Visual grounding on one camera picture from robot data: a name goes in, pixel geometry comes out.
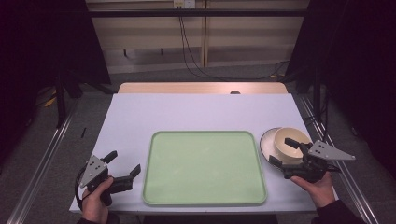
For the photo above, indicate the white plate with dark rim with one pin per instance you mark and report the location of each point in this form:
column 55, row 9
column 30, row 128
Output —
column 266, row 144

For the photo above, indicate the dark curtain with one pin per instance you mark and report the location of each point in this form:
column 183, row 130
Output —
column 358, row 62
column 46, row 40

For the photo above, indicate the light green tray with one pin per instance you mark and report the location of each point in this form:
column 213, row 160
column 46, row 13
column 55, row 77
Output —
column 202, row 168

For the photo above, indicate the white wall socket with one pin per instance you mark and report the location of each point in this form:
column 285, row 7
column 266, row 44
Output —
column 184, row 3

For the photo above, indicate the black stand post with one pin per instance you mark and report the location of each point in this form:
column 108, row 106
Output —
column 317, row 93
column 60, row 102

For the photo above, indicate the person's left hand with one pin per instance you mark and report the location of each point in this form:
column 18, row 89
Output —
column 93, row 203

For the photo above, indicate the small black stick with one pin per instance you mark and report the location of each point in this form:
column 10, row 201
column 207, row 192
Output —
column 83, row 132

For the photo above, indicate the dark horizontal bar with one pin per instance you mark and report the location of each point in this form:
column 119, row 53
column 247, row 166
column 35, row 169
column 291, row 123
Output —
column 186, row 12

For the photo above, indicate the person's right hand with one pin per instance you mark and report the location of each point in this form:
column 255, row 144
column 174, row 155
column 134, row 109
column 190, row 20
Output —
column 320, row 191

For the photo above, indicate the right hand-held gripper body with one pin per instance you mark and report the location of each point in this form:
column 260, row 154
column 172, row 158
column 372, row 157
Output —
column 327, row 152

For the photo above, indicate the white table board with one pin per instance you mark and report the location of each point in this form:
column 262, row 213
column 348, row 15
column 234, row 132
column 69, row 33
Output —
column 186, row 112

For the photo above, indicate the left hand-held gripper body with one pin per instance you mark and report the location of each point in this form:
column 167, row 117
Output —
column 93, row 169

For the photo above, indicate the yellow thing on floor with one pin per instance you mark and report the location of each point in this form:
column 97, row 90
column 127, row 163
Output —
column 50, row 101

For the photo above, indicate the metal floor rail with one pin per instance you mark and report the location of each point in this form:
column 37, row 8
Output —
column 345, row 177
column 40, row 165

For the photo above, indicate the cream bowl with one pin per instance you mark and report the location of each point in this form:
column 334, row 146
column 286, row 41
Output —
column 289, row 155

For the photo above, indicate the wooden table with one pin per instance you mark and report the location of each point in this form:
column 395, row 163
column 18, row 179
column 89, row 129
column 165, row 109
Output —
column 186, row 88

